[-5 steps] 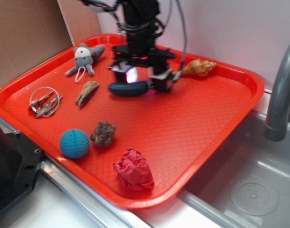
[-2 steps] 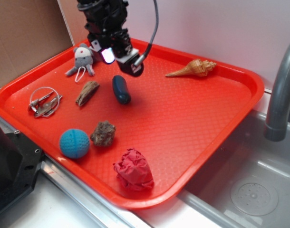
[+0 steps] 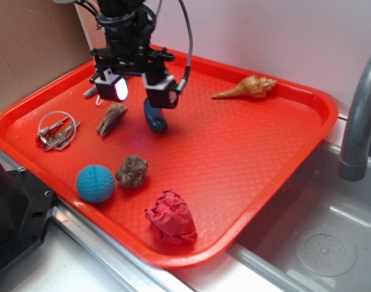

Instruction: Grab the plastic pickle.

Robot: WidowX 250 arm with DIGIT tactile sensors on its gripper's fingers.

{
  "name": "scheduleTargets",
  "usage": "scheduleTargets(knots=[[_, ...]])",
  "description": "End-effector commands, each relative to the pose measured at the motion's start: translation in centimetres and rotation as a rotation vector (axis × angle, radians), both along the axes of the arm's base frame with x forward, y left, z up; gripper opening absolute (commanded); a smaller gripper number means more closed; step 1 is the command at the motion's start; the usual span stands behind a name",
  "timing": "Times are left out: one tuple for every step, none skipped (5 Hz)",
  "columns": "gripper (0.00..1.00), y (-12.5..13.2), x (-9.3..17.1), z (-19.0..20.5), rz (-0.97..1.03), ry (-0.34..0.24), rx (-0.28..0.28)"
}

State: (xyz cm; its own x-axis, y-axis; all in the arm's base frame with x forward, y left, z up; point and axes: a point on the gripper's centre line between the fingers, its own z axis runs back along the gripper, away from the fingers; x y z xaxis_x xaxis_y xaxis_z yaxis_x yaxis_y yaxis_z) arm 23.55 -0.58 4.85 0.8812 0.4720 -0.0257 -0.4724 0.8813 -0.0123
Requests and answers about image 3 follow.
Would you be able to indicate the black box device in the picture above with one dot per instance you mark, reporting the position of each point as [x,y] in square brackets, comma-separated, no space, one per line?
[26,205]

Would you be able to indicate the grey faucet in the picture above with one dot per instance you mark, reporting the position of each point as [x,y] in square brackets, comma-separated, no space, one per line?
[356,143]

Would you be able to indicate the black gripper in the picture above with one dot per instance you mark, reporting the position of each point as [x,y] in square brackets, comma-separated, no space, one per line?
[128,49]

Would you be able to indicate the red plastic tray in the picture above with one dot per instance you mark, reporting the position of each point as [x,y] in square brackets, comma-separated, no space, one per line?
[225,157]

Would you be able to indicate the brown rock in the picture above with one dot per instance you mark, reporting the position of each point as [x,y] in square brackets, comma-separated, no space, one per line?
[132,172]

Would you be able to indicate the grey plastic sink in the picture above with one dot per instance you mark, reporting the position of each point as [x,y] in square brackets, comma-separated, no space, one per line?
[315,233]

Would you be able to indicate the tan spiral seashell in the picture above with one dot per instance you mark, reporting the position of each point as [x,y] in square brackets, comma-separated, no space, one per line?
[251,86]

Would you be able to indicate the metal keys on ring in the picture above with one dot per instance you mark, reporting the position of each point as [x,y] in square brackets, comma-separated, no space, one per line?
[58,135]

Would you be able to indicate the grey plush toy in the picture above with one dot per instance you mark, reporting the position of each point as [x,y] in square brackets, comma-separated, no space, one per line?
[93,92]

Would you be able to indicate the brown wood piece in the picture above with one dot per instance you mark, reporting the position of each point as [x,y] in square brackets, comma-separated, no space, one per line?
[112,117]

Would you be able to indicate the crumpled red paper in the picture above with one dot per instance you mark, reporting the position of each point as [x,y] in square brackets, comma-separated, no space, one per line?
[171,219]

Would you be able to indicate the brown cardboard panel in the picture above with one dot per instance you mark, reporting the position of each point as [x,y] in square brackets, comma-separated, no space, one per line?
[41,41]

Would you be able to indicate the blue dimpled ball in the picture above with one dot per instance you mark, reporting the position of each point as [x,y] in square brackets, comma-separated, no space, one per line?
[95,184]

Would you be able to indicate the dark green plastic pickle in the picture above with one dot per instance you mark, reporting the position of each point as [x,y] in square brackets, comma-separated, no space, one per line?
[155,118]

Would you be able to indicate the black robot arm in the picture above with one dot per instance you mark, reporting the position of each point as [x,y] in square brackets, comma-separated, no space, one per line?
[112,8]

